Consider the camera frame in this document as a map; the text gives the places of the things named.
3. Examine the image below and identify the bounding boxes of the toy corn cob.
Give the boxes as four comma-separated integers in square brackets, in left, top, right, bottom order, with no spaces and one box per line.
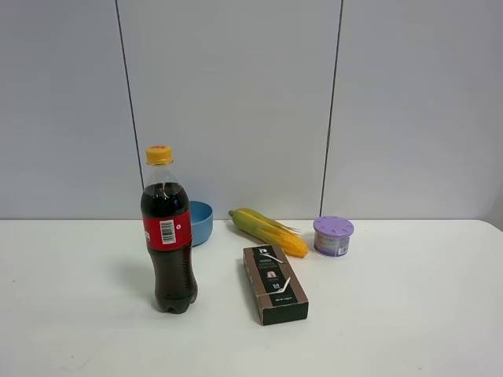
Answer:
[229,207,309,258]

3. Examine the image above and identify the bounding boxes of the blue bowl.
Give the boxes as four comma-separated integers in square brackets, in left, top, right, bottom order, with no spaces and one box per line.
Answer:
[189,201,213,247]

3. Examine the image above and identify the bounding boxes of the brown black coffee capsule box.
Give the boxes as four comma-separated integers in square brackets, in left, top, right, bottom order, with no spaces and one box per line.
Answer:
[243,245,309,326]

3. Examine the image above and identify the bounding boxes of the purple lid air freshener can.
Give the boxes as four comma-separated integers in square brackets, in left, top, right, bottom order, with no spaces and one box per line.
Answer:
[313,216,354,258]

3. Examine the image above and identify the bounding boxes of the cola bottle yellow cap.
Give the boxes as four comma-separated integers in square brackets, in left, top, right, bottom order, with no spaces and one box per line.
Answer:
[141,145,198,314]

